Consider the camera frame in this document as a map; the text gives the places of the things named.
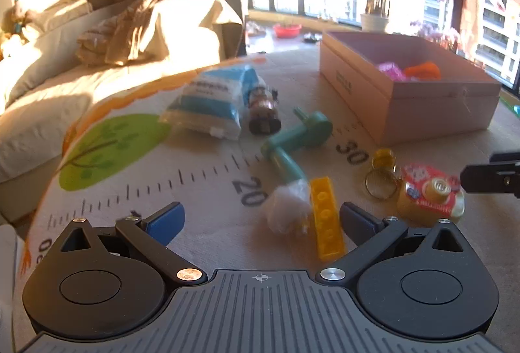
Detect small brown bottle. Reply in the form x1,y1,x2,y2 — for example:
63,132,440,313
246,84,282,135

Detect orange plastic toy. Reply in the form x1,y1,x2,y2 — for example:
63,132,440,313
403,60,441,81

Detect small stuffed toys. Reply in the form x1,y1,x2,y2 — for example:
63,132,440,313
0,1,39,57

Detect clear plastic wrapper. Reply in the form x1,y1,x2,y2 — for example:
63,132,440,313
260,179,311,235

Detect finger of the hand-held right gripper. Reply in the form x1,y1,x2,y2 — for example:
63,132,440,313
460,163,520,198
489,151,520,164

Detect blue white tissue packet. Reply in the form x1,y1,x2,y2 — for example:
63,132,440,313
159,66,261,140

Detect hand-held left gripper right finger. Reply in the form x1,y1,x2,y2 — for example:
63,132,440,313
316,202,469,284

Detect yellow building block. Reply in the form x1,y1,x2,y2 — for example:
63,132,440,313
309,176,346,261

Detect bed with pillows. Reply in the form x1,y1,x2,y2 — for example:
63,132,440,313
0,0,244,224

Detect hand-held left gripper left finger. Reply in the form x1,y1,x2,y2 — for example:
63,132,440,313
51,202,206,284

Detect teal plastic crank toy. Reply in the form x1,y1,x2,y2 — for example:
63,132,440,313
260,106,334,185

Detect pink flowers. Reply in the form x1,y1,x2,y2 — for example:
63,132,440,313
410,20,462,53

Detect white pillow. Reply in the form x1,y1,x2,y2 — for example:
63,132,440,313
28,0,94,33

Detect red plastic basin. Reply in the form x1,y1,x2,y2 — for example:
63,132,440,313
273,23,302,39

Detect beige crumpled blanket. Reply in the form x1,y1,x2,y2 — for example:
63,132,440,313
75,0,208,67

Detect yellow jelly cup red lid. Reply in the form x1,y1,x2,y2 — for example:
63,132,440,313
396,163,466,223

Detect brown cardboard box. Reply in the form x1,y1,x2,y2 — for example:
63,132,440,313
319,31,502,146

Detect printed ruler play mat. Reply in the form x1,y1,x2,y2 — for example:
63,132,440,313
12,50,520,353

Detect pink plastic toy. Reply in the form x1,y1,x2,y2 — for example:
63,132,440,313
378,61,407,82

